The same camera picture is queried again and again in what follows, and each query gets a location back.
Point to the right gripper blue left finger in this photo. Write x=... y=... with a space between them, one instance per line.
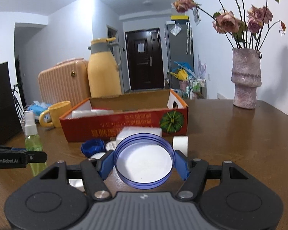
x=105 y=164

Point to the yellow thermos jug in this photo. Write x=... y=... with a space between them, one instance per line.
x=103 y=69

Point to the orange red cardboard box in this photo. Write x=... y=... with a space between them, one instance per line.
x=163 y=109

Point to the dried pink rose bouquet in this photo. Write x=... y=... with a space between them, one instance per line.
x=244 y=30

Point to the camera tripod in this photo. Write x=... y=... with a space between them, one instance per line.
x=19 y=109

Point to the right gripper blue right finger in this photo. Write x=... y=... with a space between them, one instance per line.
x=183 y=165

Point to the yellow box on refrigerator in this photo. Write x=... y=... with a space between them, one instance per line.
x=179 y=18

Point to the green spray bottle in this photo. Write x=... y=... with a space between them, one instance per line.
x=33 y=141

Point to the white tape roll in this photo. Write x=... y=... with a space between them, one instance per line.
x=180 y=143

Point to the blue ribbed jar cap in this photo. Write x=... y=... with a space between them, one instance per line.
x=93 y=146

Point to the grey refrigerator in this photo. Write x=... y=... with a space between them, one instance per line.
x=179 y=46

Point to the yellow ceramic mug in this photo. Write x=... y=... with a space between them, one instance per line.
x=55 y=111

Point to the black monitor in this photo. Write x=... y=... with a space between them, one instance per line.
x=9 y=122

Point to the peach ribbed suitcase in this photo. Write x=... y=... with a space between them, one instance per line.
x=66 y=81

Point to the wire storage rack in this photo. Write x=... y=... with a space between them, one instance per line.
x=193 y=88

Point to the dark brown entrance door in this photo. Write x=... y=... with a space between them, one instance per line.
x=144 y=57

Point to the small white round jar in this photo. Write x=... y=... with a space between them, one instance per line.
x=111 y=146

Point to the blue tissue pack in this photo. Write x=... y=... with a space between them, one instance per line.
x=37 y=107

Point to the pink textured vase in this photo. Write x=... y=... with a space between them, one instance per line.
x=246 y=75

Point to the blue transparent round lid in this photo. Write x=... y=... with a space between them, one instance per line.
x=144 y=161

